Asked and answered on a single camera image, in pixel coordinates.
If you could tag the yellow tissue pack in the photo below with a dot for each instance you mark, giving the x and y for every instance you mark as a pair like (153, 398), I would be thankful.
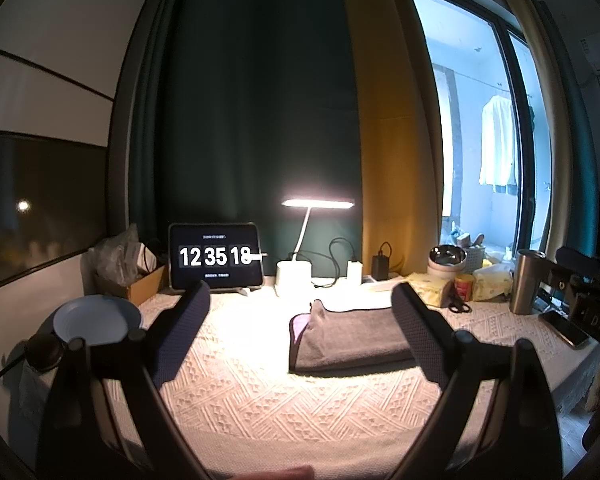
(430, 290)

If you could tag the tablet with clock display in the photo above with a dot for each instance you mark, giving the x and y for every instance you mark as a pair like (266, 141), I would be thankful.
(216, 256)

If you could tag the black power adapter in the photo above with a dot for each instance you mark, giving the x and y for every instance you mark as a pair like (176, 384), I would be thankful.
(381, 265)

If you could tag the grey towel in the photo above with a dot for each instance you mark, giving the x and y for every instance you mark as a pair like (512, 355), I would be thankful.
(350, 337)

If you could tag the cardboard box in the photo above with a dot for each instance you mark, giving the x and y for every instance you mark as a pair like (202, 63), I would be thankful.
(145, 286)

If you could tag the white desk lamp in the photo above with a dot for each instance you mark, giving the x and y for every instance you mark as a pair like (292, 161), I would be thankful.
(305, 240)

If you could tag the white patterned tablecloth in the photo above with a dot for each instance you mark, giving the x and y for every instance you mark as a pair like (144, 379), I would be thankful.
(290, 410)

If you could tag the hanging white shirt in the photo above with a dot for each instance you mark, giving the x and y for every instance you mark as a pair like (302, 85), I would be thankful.
(498, 145)

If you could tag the white charger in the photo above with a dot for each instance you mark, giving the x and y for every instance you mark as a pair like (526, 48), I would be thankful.
(354, 270)

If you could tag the dark green curtain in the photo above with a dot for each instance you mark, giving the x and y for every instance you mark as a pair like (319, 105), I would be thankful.
(250, 125)

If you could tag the black scissors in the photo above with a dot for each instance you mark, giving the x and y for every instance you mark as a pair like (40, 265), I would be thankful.
(457, 305)

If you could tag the steel tumbler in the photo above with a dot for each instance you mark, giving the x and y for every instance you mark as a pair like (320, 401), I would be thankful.
(526, 282)

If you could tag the white tablet stand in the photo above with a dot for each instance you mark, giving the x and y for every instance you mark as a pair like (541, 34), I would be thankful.
(230, 292)

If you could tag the clear plastic bag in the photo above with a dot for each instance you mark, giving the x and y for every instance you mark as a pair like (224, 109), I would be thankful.
(116, 258)

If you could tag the smartphone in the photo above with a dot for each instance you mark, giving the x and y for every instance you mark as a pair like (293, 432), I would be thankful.
(564, 329)

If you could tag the white power strip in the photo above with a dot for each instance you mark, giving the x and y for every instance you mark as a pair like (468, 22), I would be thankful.
(380, 283)

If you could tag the yellow curtain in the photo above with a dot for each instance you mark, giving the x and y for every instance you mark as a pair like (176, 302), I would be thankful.
(395, 125)

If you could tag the red can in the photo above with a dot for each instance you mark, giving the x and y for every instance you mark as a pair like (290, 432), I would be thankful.
(464, 288)

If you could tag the metal bowl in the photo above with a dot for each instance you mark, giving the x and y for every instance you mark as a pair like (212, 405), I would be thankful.
(447, 258)

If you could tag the black round lid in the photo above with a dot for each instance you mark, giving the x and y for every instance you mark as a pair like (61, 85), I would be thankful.
(44, 352)

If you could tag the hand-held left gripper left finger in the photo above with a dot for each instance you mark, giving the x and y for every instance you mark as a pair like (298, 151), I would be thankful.
(180, 330)

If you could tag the white basket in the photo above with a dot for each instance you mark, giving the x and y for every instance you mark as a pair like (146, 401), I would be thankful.
(474, 257)

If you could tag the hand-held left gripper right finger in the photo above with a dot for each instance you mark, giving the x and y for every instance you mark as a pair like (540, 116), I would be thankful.
(420, 330)

